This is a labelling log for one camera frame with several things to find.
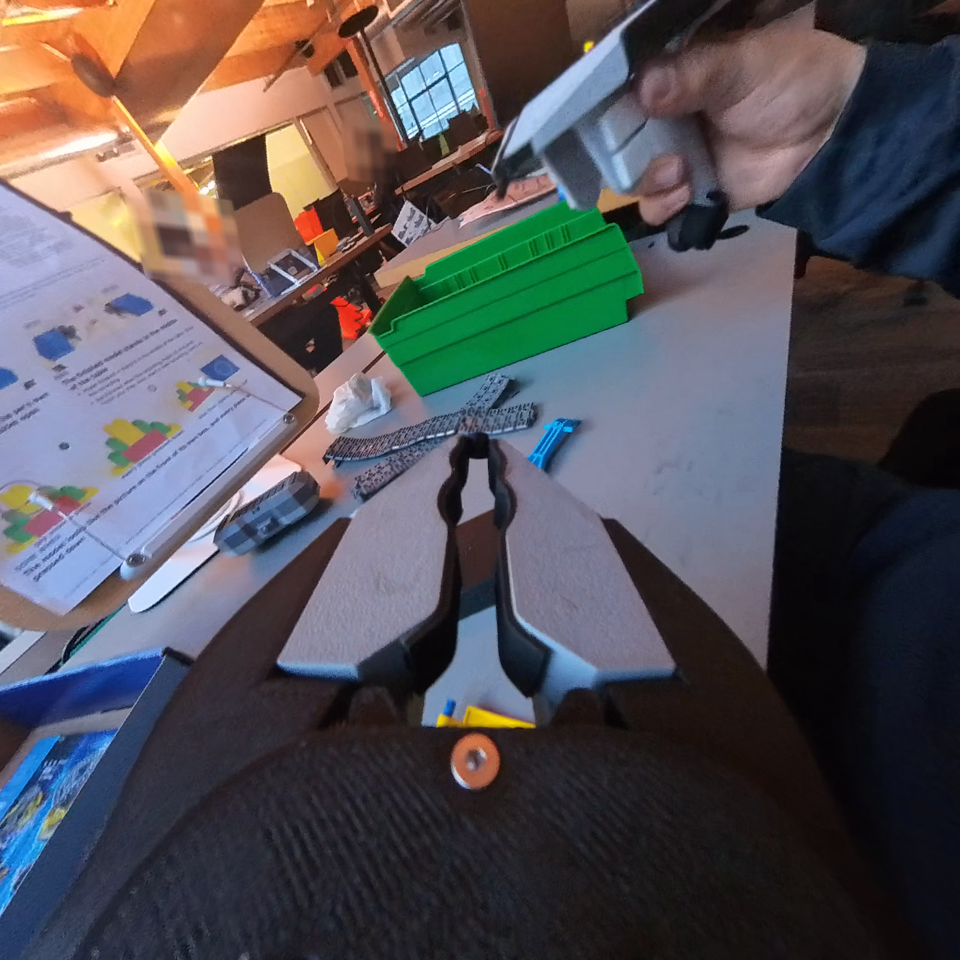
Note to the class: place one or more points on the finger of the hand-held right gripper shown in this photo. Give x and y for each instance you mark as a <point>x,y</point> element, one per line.
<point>581,165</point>
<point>570,97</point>

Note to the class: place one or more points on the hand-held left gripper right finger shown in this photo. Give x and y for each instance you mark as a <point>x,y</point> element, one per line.
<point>585,585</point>

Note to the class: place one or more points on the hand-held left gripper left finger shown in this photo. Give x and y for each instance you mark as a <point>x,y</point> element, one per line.
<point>367,585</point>

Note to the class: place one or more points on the green storage bin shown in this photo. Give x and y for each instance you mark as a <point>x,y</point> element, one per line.
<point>525,315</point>

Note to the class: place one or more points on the person's right forearm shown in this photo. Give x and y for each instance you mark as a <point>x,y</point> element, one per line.
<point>900,165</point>

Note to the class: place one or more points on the grey desk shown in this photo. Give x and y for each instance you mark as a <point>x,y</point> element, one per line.
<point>675,450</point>

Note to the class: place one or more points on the person's right hand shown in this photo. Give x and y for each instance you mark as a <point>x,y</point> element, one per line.
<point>765,105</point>

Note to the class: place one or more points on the paned window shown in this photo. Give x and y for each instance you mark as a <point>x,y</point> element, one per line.
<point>431,90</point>

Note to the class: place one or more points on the blue brick separator tool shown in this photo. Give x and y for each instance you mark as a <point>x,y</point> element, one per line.
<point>551,442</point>

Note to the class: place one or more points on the yellow scoop piece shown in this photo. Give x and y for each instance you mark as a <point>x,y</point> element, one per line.
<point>487,718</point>

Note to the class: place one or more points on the tan adjacent table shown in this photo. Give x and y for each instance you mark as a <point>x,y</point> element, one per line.
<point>420,255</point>

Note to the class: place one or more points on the wooden display board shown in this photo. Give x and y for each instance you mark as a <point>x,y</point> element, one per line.
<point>307,401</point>

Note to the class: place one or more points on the white stand base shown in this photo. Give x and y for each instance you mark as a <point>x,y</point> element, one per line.
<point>165,589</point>

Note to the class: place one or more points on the brown background table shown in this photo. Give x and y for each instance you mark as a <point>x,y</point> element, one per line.
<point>337,259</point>

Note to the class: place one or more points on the yellow plastic container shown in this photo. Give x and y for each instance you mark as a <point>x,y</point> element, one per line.
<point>328,247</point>

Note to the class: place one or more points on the orange plastic container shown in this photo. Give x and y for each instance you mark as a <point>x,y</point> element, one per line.
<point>309,223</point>

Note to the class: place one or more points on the person's dark clothed body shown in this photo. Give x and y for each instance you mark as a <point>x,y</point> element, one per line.
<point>862,675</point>

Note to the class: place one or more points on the clear display case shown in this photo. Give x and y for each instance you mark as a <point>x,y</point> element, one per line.
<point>292,271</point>

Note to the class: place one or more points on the printed instruction sheet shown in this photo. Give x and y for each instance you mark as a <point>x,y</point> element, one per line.
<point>112,412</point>

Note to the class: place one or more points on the brown rounded panel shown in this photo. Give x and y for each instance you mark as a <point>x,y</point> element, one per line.
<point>270,221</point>

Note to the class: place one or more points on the dark blue cardboard box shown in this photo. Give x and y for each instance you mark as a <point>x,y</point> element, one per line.
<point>105,787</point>

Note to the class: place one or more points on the colourful instruction booklet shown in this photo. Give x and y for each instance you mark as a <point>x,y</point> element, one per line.
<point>45,810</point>

